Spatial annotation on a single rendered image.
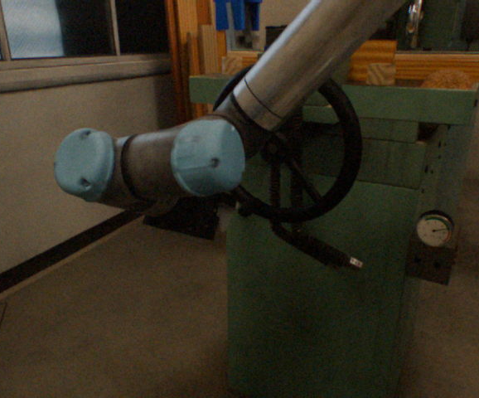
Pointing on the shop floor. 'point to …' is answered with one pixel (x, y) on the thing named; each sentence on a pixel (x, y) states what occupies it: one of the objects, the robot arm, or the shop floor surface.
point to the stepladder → (239, 22)
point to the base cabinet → (324, 292)
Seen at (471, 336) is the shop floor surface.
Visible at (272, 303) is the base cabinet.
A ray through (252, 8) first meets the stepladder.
